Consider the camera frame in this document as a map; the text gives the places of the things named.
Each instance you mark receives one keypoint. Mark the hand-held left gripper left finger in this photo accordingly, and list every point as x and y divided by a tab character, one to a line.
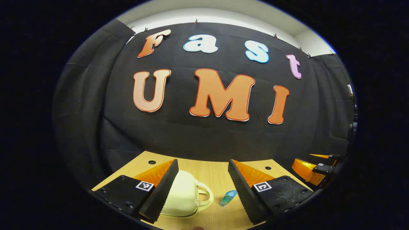
163	191

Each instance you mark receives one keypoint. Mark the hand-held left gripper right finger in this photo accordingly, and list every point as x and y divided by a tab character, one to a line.
243	191

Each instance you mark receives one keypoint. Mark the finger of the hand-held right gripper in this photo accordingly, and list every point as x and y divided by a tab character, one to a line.
322	156
303	167

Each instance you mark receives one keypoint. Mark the translucent blue skincare tube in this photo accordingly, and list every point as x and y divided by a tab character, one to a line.
228	198

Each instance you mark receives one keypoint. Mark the small cream yellow suitcase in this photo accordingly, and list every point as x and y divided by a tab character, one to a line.
182	191

